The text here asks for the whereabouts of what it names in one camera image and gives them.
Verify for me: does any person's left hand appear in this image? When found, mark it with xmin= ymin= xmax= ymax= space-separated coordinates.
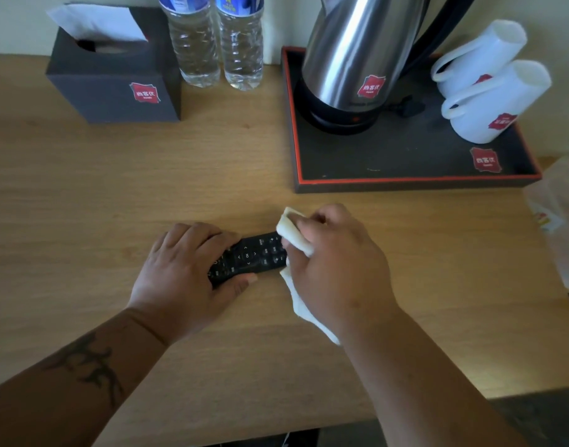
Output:
xmin=125 ymin=222 xmax=259 ymax=348

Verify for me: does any person's right hand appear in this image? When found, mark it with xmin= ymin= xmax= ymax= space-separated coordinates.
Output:
xmin=281 ymin=203 xmax=402 ymax=340

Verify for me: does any pale yellow cloth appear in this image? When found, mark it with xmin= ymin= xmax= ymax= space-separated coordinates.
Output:
xmin=276 ymin=207 xmax=342 ymax=346

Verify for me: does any black remote control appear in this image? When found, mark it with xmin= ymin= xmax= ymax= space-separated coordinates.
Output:
xmin=207 ymin=231 xmax=289 ymax=289

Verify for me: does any person's right forearm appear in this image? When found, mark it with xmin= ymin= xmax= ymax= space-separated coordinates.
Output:
xmin=340 ymin=307 xmax=532 ymax=447

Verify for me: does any person's left forearm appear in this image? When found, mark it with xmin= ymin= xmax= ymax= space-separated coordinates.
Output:
xmin=0 ymin=307 xmax=169 ymax=447

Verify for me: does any person's right black shoe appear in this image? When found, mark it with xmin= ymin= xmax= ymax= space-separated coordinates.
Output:
xmin=282 ymin=428 xmax=320 ymax=447

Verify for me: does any black tray with red rim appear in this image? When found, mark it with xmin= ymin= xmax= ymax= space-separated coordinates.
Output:
xmin=280 ymin=45 xmax=543 ymax=194

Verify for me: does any black kettle base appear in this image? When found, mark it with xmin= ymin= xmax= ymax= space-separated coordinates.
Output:
xmin=293 ymin=78 xmax=383 ymax=135

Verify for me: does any black power plug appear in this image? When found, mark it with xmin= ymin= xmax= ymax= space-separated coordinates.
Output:
xmin=386 ymin=96 xmax=427 ymax=119

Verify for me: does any dark grey tissue box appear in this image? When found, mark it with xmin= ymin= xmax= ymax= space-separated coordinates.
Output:
xmin=45 ymin=2 xmax=183 ymax=125

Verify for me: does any clear plastic bag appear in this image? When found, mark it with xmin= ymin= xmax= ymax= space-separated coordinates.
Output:
xmin=522 ymin=156 xmax=569 ymax=293

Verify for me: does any steel electric kettle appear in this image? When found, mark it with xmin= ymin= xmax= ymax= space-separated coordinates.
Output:
xmin=302 ymin=0 xmax=481 ymax=112

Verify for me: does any white mug red label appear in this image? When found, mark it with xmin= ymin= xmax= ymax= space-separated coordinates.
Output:
xmin=430 ymin=19 xmax=528 ymax=98
xmin=441 ymin=59 xmax=553 ymax=145

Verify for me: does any clear water bottle blue label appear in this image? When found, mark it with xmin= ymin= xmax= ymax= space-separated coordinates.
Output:
xmin=214 ymin=0 xmax=265 ymax=92
xmin=157 ymin=0 xmax=222 ymax=88

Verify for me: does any white paper card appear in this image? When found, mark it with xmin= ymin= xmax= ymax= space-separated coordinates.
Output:
xmin=263 ymin=0 xmax=285 ymax=66

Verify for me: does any white tissue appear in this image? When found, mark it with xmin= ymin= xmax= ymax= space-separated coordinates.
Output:
xmin=45 ymin=3 xmax=149 ymax=42

